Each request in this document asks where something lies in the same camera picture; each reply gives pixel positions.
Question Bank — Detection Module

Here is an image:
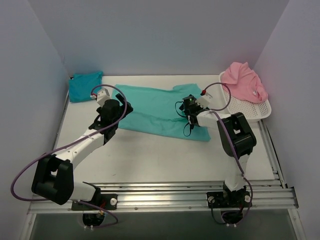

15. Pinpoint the mint green t-shirt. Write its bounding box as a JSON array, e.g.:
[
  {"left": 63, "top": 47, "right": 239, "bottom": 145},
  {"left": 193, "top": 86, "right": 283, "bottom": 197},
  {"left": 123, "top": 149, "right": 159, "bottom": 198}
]
[{"left": 115, "top": 83, "right": 211, "bottom": 142}]

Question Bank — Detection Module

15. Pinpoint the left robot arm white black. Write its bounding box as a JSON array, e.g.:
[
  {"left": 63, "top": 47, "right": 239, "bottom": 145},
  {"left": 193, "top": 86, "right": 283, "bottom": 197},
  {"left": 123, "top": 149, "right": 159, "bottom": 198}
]
[{"left": 31, "top": 90, "right": 133, "bottom": 210}]

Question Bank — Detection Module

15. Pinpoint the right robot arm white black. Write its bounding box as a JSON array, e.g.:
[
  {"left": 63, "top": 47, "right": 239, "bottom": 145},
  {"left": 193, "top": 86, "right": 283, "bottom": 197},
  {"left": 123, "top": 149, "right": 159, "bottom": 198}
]
[{"left": 179, "top": 94, "right": 257, "bottom": 207}]

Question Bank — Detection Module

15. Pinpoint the folded teal blue t-shirt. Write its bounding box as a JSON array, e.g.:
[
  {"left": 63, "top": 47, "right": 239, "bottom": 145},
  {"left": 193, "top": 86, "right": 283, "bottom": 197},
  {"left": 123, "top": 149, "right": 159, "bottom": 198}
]
[{"left": 68, "top": 71, "right": 103, "bottom": 103}]

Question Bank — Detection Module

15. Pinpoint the pink t-shirt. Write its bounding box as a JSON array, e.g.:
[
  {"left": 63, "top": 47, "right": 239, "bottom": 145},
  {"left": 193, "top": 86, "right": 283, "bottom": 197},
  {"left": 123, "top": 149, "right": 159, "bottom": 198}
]
[{"left": 220, "top": 62, "right": 269, "bottom": 104}]

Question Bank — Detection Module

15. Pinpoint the white perforated plastic basket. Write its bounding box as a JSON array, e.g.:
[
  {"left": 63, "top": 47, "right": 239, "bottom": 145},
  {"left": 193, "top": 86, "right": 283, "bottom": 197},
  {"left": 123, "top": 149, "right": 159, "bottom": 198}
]
[{"left": 219, "top": 85, "right": 272, "bottom": 123}]

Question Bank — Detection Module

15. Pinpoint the right black loop cable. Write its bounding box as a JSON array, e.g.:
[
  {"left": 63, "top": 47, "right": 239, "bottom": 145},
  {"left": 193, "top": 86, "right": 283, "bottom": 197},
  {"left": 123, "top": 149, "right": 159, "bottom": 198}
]
[{"left": 174, "top": 101, "right": 196, "bottom": 137}]

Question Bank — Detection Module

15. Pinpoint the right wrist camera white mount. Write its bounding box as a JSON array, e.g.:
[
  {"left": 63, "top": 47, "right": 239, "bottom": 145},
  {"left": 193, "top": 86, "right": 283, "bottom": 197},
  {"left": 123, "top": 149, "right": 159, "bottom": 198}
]
[{"left": 195, "top": 90, "right": 213, "bottom": 109}]

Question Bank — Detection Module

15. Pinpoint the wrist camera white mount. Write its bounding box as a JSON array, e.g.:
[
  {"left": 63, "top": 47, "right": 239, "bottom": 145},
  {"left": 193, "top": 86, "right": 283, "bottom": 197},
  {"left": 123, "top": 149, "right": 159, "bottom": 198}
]
[
  {"left": 90, "top": 87, "right": 111, "bottom": 107},
  {"left": 195, "top": 90, "right": 213, "bottom": 109}
]

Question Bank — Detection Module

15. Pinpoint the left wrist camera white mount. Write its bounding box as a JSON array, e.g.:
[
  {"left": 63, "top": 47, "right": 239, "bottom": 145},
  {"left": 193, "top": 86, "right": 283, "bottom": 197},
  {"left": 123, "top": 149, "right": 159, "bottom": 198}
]
[{"left": 90, "top": 87, "right": 111, "bottom": 107}]

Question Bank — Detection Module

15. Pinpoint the aluminium rail frame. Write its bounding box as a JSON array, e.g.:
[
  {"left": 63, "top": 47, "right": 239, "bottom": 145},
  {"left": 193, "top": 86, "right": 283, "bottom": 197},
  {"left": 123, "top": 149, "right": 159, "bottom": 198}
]
[{"left": 26, "top": 89, "right": 300, "bottom": 216}]

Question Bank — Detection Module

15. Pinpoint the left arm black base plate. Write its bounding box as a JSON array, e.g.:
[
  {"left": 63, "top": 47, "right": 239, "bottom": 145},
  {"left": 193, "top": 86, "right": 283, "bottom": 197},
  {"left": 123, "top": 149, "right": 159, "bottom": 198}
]
[{"left": 71, "top": 193, "right": 118, "bottom": 211}]

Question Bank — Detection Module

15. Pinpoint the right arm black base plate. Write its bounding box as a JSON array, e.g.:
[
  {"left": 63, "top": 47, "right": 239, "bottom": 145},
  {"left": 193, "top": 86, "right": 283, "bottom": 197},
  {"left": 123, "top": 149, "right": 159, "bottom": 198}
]
[{"left": 206, "top": 191, "right": 252, "bottom": 209}]

